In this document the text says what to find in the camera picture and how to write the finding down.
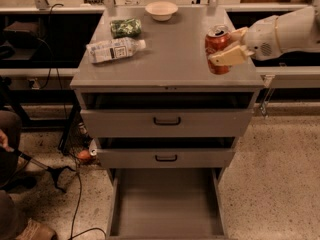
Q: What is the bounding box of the grey open bottom drawer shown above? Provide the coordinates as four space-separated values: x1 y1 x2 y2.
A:
106 168 228 240

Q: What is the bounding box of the person's hand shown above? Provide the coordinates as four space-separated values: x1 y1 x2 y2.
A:
0 129 10 151

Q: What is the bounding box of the clear plastic water bottle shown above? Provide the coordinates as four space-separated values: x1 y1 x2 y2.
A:
86 37 146 64

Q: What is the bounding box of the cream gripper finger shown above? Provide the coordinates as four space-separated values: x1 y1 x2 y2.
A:
209 45 254 66
230 27 248 43

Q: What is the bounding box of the grey middle drawer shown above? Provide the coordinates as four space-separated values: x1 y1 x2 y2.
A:
97 137 235 168

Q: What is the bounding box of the green chip bag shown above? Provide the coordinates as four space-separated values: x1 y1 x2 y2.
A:
110 18 142 38

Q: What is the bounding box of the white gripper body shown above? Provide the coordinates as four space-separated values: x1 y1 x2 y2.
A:
243 15 282 61

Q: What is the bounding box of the person's dark trouser leg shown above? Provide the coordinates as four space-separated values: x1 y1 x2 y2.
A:
0 110 22 186

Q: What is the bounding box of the grey metal drawer cabinet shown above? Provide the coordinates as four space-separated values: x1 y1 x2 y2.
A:
70 5 266 240

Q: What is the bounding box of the red coke can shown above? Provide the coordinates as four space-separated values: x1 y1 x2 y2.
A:
205 25 230 75

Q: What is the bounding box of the white ceramic bowl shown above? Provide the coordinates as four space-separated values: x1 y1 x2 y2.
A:
145 1 178 22

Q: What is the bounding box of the black grabber tool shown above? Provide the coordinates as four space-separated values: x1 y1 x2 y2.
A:
3 149 74 193

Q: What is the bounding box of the orange ball on floor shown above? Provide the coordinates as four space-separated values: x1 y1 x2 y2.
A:
77 150 91 162

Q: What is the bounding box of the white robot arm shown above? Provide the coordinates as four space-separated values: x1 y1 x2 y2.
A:
207 0 320 66

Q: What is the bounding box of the black floor cable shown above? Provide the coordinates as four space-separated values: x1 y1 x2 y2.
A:
68 157 108 240

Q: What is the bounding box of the grey top drawer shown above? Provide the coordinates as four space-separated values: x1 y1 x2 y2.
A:
81 92 252 138

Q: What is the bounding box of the tan shoe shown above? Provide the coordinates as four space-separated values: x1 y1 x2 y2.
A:
15 219 57 240

